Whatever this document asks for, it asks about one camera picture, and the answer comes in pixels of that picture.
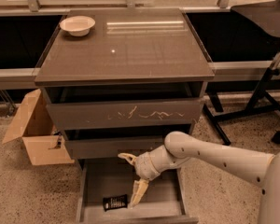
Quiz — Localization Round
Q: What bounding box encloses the open cardboard box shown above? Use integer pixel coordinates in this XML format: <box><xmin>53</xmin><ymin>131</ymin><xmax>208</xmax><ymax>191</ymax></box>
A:
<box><xmin>3</xmin><ymin>90</ymin><xmax>75</xmax><ymax>165</ymax></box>

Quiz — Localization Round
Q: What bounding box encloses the grey top drawer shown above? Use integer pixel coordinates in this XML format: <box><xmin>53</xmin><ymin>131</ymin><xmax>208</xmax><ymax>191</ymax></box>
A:
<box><xmin>44</xmin><ymin>81</ymin><xmax>205</xmax><ymax>131</ymax></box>

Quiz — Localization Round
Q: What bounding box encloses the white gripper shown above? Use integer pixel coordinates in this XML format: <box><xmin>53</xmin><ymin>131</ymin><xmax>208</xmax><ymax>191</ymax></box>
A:
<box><xmin>118</xmin><ymin>152</ymin><xmax>161</xmax><ymax>208</ymax></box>

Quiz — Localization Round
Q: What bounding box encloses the black office chair base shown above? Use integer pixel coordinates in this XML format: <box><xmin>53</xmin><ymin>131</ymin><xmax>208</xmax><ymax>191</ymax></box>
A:
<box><xmin>272</xmin><ymin>131</ymin><xmax>280</xmax><ymax>145</ymax></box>

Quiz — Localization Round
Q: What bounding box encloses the grey drawer cabinet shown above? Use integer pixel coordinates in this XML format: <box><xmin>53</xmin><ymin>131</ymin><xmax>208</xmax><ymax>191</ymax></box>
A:
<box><xmin>34</xmin><ymin>7</ymin><xmax>215</xmax><ymax>170</ymax></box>

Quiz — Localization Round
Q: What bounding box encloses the black rxbar chocolate bar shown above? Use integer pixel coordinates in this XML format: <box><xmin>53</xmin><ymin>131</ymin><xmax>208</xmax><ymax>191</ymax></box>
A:
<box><xmin>103</xmin><ymin>194</ymin><xmax>128</xmax><ymax>211</ymax></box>

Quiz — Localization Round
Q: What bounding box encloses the grey open bottom drawer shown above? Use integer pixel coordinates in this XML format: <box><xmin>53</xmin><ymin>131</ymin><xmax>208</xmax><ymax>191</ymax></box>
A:
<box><xmin>76</xmin><ymin>158</ymin><xmax>199</xmax><ymax>224</ymax></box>

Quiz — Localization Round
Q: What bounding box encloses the grey middle drawer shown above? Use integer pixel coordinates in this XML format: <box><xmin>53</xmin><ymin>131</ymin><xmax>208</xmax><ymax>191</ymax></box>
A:
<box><xmin>63</xmin><ymin>124</ymin><xmax>194</xmax><ymax>161</ymax></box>

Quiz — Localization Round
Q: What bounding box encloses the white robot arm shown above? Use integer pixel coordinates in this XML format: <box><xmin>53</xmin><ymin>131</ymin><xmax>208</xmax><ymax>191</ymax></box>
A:
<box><xmin>119</xmin><ymin>132</ymin><xmax>280</xmax><ymax>224</ymax></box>

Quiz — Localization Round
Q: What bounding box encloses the white bowl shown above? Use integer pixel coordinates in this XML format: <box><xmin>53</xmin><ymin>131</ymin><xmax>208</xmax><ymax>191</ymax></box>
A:
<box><xmin>60</xmin><ymin>16</ymin><xmax>95</xmax><ymax>37</ymax></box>

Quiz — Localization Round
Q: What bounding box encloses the black standing desk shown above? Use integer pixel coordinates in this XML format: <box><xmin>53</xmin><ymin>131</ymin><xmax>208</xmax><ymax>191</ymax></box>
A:
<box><xmin>203</xmin><ymin>0</ymin><xmax>280</xmax><ymax>147</ymax></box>

